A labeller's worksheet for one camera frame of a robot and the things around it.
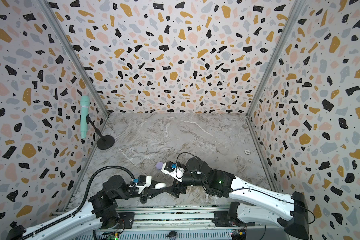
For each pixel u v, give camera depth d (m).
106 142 1.01
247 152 1.00
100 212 0.54
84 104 0.80
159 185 0.61
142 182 0.54
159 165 0.92
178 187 0.55
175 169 0.54
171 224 0.73
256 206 0.47
